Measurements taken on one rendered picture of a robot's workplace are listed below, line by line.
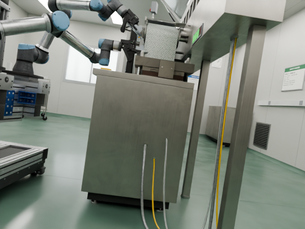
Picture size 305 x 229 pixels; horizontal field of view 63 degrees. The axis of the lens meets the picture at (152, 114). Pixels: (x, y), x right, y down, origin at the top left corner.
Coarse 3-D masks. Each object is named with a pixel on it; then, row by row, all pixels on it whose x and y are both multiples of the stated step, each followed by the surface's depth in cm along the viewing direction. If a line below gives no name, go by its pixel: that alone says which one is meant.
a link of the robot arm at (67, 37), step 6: (66, 30) 172; (60, 36) 171; (66, 36) 172; (72, 36) 175; (66, 42) 176; (72, 42) 176; (78, 42) 178; (78, 48) 180; (84, 48) 182; (90, 48) 186; (84, 54) 185; (90, 54) 186; (96, 54) 187; (90, 60) 193
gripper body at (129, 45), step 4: (124, 40) 182; (128, 40) 180; (132, 40) 181; (120, 44) 180; (124, 44) 183; (128, 44) 181; (132, 44) 182; (120, 48) 181; (128, 48) 181; (132, 48) 181; (128, 52) 186; (132, 52) 184
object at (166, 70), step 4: (160, 60) 164; (160, 64) 164; (164, 64) 164; (168, 64) 164; (172, 64) 164; (160, 68) 164; (164, 68) 164; (168, 68) 164; (172, 68) 164; (160, 72) 164; (164, 72) 164; (168, 72) 164; (172, 72) 164; (160, 76) 164; (164, 76) 164; (168, 76) 164; (172, 76) 165
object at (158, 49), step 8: (152, 40) 184; (160, 40) 185; (144, 48) 184; (152, 48) 185; (160, 48) 185; (168, 48) 185; (144, 56) 185; (152, 56) 185; (160, 56) 185; (168, 56) 185
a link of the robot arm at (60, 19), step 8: (40, 16) 150; (48, 16) 150; (56, 16) 151; (64, 16) 155; (0, 24) 135; (8, 24) 137; (16, 24) 140; (24, 24) 142; (32, 24) 145; (40, 24) 148; (48, 24) 150; (56, 24) 151; (64, 24) 155; (0, 32) 134; (8, 32) 138; (16, 32) 142; (24, 32) 145; (32, 32) 149; (48, 32) 155; (56, 32) 164
